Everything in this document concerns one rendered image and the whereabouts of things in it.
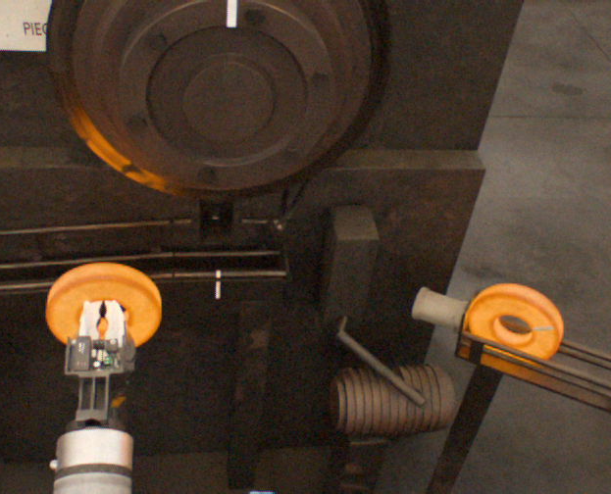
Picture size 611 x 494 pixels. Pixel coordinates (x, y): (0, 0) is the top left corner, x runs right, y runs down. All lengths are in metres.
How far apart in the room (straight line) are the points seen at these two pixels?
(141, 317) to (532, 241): 1.82
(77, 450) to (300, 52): 0.55
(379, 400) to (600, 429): 0.94
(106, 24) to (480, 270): 1.75
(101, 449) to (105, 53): 0.49
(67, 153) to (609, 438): 1.57
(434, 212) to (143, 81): 0.66
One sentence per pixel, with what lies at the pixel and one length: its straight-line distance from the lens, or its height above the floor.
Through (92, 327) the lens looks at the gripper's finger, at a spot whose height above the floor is 0.84.
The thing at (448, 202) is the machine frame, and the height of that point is 0.79.
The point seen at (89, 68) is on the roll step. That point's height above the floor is 1.12.
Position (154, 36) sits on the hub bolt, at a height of 1.21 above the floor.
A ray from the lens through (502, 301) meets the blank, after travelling 1.31.
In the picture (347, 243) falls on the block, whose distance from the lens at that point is 1.29.
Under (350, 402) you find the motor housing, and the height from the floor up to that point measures 0.52.
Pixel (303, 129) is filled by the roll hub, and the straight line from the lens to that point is 1.03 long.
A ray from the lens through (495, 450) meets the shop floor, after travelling 2.08.
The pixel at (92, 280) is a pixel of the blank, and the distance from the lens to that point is 1.05.
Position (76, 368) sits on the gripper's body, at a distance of 0.99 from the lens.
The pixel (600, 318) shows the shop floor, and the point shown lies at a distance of 2.52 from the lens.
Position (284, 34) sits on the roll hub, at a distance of 0.96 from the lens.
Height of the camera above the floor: 1.64
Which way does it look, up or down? 42 degrees down
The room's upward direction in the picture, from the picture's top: 8 degrees clockwise
